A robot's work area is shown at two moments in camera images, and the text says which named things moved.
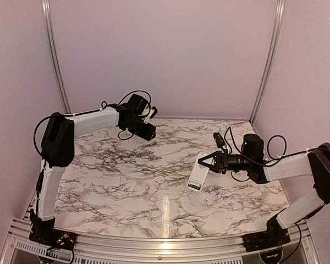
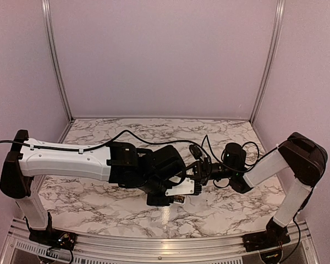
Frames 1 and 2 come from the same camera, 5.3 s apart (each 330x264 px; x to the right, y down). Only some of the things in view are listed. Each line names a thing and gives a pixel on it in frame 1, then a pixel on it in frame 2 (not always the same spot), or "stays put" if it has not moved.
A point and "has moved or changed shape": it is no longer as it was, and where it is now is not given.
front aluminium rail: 301,247 stays put
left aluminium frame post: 47,15 stays put
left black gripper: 147,133 to 154,201
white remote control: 198,175 has moved or changed shape
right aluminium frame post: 271,61 stays put
